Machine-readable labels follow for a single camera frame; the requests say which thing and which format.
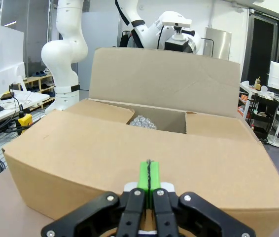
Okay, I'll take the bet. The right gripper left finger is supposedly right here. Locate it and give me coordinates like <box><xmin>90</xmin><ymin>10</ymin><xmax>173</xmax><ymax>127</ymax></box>
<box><xmin>40</xmin><ymin>160</ymin><xmax>151</xmax><ymax>237</ymax></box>

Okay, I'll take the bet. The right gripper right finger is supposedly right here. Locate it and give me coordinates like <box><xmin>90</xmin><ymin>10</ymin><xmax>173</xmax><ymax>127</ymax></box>
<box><xmin>149</xmin><ymin>160</ymin><xmax>256</xmax><ymax>237</ymax></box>

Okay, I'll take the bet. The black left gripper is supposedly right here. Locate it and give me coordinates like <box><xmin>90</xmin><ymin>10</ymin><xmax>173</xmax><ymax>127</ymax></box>
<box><xmin>164</xmin><ymin>40</ymin><xmax>190</xmax><ymax>53</ymax></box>

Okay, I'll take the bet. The large cardboard box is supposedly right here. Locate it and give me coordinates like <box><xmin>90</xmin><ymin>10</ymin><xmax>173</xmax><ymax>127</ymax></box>
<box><xmin>1</xmin><ymin>47</ymin><xmax>279</xmax><ymax>232</ymax></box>

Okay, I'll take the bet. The silver metal panel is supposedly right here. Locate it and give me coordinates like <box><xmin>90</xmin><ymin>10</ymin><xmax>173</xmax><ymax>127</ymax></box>
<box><xmin>204</xmin><ymin>27</ymin><xmax>233</xmax><ymax>60</ymax></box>

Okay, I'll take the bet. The white shelf rack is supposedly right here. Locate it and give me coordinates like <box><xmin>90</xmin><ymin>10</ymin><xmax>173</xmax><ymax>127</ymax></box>
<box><xmin>237</xmin><ymin>81</ymin><xmax>256</xmax><ymax>121</ymax></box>

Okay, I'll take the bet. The bubble-wrapped clock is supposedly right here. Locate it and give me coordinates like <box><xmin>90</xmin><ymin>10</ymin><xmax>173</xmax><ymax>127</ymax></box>
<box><xmin>129</xmin><ymin>114</ymin><xmax>158</xmax><ymax>131</ymax></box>

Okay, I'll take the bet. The black utility cart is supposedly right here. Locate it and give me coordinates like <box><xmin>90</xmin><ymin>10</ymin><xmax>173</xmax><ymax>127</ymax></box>
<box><xmin>246</xmin><ymin>93</ymin><xmax>279</xmax><ymax>144</ymax></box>

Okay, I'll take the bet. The white round-base stand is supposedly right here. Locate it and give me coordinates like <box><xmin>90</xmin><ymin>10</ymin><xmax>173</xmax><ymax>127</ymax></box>
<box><xmin>267</xmin><ymin>93</ymin><xmax>279</xmax><ymax>148</ymax></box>

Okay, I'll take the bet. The yellow emergency stop box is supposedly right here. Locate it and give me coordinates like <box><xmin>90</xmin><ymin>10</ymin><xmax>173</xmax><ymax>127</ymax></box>
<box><xmin>18</xmin><ymin>112</ymin><xmax>34</xmax><ymax>135</ymax></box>

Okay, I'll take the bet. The wooden shoe rack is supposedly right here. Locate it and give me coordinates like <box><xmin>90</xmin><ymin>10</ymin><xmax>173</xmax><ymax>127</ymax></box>
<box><xmin>22</xmin><ymin>73</ymin><xmax>56</xmax><ymax>109</ymax></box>

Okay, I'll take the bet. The white office desk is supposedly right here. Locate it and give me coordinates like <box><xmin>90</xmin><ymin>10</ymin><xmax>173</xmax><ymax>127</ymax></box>
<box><xmin>0</xmin><ymin>88</ymin><xmax>50</xmax><ymax>129</ymax></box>

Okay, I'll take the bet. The white monitor back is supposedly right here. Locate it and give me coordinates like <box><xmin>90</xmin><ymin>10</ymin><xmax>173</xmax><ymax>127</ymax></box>
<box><xmin>0</xmin><ymin>24</ymin><xmax>26</xmax><ymax>96</ymax></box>

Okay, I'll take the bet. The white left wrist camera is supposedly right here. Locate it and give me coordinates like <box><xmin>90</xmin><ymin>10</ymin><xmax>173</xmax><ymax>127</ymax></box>
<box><xmin>162</xmin><ymin>18</ymin><xmax>195</xmax><ymax>41</ymax></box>

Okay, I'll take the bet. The black left arm cable sleeve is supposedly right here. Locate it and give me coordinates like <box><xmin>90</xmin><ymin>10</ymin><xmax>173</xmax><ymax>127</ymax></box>
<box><xmin>114</xmin><ymin>0</ymin><xmax>146</xmax><ymax>49</ymax></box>

